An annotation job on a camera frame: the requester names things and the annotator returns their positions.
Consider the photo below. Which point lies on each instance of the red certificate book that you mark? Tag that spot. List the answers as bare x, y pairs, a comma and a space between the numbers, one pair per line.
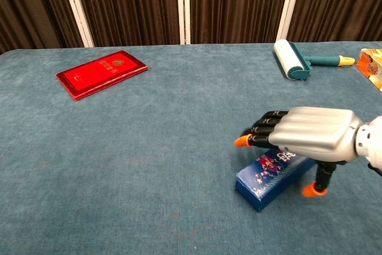
101, 73

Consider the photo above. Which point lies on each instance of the brown curtain divider panel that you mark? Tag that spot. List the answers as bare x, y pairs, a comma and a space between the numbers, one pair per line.
235, 4
128, 4
30, 4
340, 4

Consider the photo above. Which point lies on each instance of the teal white lint roller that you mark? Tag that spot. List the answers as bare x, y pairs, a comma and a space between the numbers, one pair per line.
288, 58

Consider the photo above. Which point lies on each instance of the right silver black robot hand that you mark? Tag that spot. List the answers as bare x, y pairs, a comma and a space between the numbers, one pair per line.
316, 132

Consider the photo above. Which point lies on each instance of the blue felt table cover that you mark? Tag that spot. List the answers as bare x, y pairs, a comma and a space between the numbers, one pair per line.
119, 162

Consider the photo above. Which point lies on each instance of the orange cardboard carton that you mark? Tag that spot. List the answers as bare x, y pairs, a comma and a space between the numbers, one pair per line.
371, 67

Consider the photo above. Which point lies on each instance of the white and blue notepad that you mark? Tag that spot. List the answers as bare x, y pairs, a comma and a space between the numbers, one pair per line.
268, 183

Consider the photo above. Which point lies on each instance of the right purple-grey robot arm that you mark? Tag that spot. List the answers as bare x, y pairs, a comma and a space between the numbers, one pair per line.
373, 141

